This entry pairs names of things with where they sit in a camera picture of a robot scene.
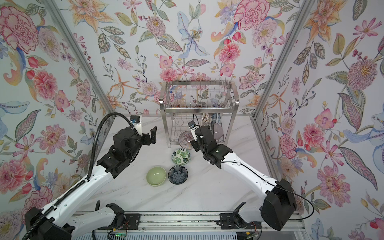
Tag dark blue patterned bowl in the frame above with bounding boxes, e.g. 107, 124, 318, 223
168, 165, 189, 185

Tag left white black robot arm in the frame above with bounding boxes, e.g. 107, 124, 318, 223
23, 127, 157, 240

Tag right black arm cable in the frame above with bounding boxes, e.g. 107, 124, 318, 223
220, 161, 315, 221

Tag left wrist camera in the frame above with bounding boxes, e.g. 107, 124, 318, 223
130, 115, 143, 136

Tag right aluminium frame post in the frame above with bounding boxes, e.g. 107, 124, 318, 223
253, 0, 314, 120

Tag blue-rimmed leaf bowl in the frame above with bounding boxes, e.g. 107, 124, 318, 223
171, 148, 191, 166

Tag aluminium frame post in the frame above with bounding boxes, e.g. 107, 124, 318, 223
42, 0, 115, 114
253, 0, 314, 120

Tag blue floral ceramic bowl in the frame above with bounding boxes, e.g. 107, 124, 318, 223
211, 113, 222, 124

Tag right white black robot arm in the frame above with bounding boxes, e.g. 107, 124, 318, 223
188, 121, 297, 231

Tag white red-patterned bowl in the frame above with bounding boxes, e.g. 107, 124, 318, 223
200, 113, 212, 127

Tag plain lilac ceramic bowl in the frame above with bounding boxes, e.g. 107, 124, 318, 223
213, 124, 224, 141

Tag steel two-tier dish rack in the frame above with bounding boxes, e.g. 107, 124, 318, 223
159, 80, 240, 148

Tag plain light green bowl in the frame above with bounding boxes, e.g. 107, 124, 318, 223
146, 166, 167, 187

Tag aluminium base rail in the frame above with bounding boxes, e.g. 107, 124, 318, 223
71, 211, 307, 233

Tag left aluminium frame post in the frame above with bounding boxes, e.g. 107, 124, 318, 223
42, 0, 115, 114

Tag purple striped bowl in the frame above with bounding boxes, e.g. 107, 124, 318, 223
178, 131, 194, 150

